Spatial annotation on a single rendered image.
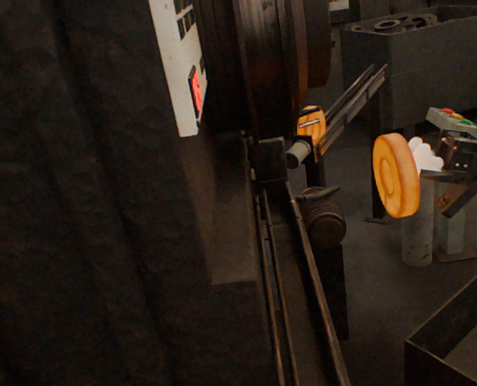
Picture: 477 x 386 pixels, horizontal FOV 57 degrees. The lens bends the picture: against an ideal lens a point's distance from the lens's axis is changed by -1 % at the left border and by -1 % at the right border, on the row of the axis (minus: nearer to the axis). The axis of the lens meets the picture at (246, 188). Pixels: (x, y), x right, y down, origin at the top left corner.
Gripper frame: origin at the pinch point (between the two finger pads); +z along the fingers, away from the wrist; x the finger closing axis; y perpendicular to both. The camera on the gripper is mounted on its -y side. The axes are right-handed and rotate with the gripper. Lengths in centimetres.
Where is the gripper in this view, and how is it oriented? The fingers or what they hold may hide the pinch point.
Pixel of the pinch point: (394, 166)
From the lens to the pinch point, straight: 87.1
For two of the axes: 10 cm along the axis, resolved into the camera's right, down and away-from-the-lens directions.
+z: -9.9, -1.0, -0.9
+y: 1.2, -9.0, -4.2
